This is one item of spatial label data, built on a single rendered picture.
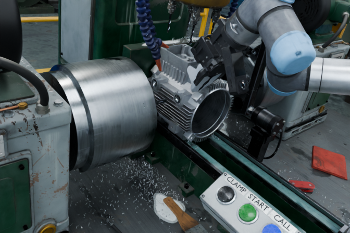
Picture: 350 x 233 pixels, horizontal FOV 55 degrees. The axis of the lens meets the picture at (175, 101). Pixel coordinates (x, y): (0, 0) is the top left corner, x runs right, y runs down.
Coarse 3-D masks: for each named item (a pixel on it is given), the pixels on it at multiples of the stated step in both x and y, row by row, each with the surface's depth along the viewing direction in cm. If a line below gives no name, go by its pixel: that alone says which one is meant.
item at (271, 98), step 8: (256, 40) 114; (248, 48) 107; (256, 48) 108; (248, 56) 108; (256, 56) 105; (248, 64) 108; (248, 72) 108; (264, 72) 105; (224, 80) 117; (248, 80) 108; (264, 80) 105; (264, 88) 106; (240, 96) 113; (256, 96) 108; (264, 96) 107; (272, 96) 111; (280, 96) 115; (240, 104) 113; (256, 104) 109; (264, 104) 111; (272, 104) 118; (232, 112) 117; (240, 112) 115
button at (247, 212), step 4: (244, 204) 58; (248, 204) 57; (240, 208) 57; (244, 208) 57; (248, 208) 57; (252, 208) 57; (240, 212) 57; (244, 212) 57; (248, 212) 57; (252, 212) 56; (256, 212) 57; (240, 216) 57; (244, 216) 56; (248, 216) 56; (252, 216) 56; (244, 220) 56; (248, 220) 56; (252, 220) 56
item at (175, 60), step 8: (160, 48) 98; (168, 48) 98; (176, 48) 102; (184, 48) 103; (168, 56) 97; (176, 56) 94; (184, 56) 98; (192, 56) 103; (168, 64) 97; (176, 64) 95; (184, 64) 92; (192, 64) 93; (168, 72) 98; (176, 72) 95; (184, 72) 93; (176, 80) 96; (184, 80) 94
